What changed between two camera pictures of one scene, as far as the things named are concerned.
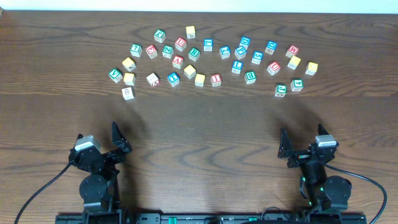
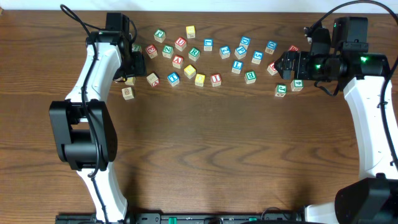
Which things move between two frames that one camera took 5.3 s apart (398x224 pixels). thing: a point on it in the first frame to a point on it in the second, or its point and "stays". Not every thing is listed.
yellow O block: [199, 79] stays
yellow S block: [189, 71] stays
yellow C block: [129, 79] stays
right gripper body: [304, 156] to [288, 65]
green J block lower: [280, 89] stays
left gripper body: [104, 155] to [137, 64]
